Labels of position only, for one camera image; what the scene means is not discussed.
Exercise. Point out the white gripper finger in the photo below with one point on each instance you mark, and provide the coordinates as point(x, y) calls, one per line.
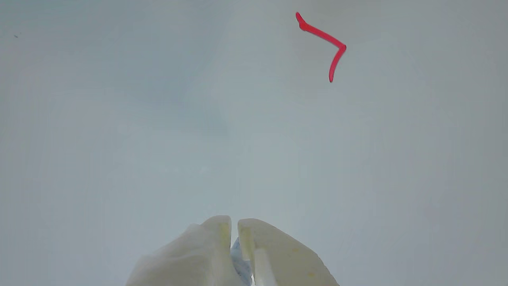
point(285, 262)
point(190, 258)

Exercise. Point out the blue whiteboard marker pen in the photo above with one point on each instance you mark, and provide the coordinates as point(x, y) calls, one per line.
point(241, 268)

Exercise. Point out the large white whiteboard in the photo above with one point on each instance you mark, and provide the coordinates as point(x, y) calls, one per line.
point(158, 119)

